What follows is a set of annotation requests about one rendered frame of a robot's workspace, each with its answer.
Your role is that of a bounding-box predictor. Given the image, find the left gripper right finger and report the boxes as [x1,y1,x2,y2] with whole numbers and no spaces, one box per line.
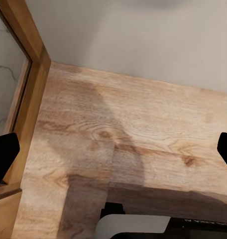
[217,132,227,164]

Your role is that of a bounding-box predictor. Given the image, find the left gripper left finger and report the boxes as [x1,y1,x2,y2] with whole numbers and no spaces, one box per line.
[0,132,20,183]

